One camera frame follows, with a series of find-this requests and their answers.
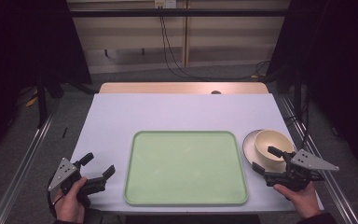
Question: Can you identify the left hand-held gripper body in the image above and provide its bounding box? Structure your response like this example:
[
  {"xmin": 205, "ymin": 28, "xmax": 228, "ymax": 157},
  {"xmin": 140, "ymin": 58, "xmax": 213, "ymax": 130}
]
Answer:
[{"xmin": 48, "ymin": 157, "xmax": 107, "ymax": 208}]

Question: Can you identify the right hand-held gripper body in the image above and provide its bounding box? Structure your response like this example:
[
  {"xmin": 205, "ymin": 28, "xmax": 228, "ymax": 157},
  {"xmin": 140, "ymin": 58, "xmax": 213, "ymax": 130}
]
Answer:
[{"xmin": 262, "ymin": 148, "xmax": 340, "ymax": 192}]

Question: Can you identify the cream bowl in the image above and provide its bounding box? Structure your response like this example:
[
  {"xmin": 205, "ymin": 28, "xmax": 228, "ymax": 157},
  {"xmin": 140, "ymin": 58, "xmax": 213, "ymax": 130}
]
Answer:
[{"xmin": 254, "ymin": 129, "xmax": 296, "ymax": 163}]

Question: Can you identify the white plate with dark rim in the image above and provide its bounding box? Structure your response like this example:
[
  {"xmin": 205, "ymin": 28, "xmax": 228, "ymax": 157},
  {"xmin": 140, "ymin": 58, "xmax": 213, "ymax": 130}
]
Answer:
[{"xmin": 241, "ymin": 129, "xmax": 289, "ymax": 175}]

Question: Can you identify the person's left hand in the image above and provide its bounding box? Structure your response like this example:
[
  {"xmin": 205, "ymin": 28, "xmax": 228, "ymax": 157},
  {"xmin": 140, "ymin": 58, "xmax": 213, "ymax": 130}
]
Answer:
[{"xmin": 53, "ymin": 176, "xmax": 89, "ymax": 224}]

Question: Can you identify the person's right hand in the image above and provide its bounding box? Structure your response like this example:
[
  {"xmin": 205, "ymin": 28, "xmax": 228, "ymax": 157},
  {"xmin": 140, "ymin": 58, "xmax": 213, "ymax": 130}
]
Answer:
[{"xmin": 272, "ymin": 181, "xmax": 323, "ymax": 220}]

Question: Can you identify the black metal stand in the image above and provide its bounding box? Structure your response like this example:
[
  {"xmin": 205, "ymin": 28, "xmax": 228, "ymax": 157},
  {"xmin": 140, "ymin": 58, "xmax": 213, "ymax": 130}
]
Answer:
[
  {"xmin": 35, "ymin": 73, "xmax": 49, "ymax": 129},
  {"xmin": 293, "ymin": 66, "xmax": 303, "ymax": 117}
]

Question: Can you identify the light green tray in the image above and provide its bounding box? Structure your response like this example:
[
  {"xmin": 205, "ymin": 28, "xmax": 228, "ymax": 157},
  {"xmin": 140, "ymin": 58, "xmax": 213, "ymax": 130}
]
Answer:
[{"xmin": 123, "ymin": 130, "xmax": 250, "ymax": 207}]

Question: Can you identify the person's dark clothing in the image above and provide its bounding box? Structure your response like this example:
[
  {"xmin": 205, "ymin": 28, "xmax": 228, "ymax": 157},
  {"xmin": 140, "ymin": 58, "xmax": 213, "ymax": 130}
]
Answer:
[{"xmin": 124, "ymin": 214, "xmax": 262, "ymax": 224}]

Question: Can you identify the white table mat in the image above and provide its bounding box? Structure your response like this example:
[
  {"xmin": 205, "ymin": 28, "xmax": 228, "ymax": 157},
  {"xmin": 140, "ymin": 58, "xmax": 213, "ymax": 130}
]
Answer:
[{"xmin": 69, "ymin": 92, "xmax": 324, "ymax": 215}]

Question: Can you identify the wooden table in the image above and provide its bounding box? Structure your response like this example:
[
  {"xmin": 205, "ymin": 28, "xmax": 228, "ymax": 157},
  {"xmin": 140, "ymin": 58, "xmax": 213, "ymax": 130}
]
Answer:
[{"xmin": 98, "ymin": 81, "xmax": 269, "ymax": 95}]

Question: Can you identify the dark curtain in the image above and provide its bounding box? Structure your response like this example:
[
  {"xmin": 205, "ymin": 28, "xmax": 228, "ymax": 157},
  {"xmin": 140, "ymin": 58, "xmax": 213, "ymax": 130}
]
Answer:
[
  {"xmin": 0, "ymin": 0, "xmax": 93, "ymax": 167},
  {"xmin": 266, "ymin": 0, "xmax": 358, "ymax": 180}
]

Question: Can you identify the black horizontal bar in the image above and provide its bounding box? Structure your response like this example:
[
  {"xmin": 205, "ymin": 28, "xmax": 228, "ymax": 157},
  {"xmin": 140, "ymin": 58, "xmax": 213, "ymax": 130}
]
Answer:
[{"xmin": 69, "ymin": 8, "xmax": 291, "ymax": 19}]

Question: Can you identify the aluminium floor rail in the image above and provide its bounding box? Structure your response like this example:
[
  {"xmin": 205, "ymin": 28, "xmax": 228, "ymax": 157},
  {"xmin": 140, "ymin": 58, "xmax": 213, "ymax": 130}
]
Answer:
[
  {"xmin": 0, "ymin": 101, "xmax": 61, "ymax": 224},
  {"xmin": 279, "ymin": 94, "xmax": 358, "ymax": 224}
]

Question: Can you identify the black floor cable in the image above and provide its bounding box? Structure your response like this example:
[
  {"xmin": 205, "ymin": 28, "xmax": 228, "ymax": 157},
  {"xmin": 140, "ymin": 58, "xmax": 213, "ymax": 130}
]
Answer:
[{"xmin": 283, "ymin": 92, "xmax": 312, "ymax": 151}]

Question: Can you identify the black wall cable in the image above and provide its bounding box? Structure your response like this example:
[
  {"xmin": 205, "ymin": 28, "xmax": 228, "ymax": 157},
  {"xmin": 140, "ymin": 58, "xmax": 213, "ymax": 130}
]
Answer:
[
  {"xmin": 160, "ymin": 16, "xmax": 262, "ymax": 80},
  {"xmin": 158, "ymin": 16, "xmax": 272, "ymax": 82}
]

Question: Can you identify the wooden wall post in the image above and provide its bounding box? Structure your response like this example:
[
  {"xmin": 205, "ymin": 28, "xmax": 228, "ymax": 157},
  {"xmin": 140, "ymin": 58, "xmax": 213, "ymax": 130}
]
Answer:
[{"xmin": 183, "ymin": 0, "xmax": 190, "ymax": 68}]

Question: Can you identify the white wall socket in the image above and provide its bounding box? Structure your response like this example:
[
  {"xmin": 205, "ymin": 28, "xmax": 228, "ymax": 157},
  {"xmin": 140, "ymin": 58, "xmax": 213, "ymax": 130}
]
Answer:
[{"xmin": 154, "ymin": 0, "xmax": 177, "ymax": 9}]

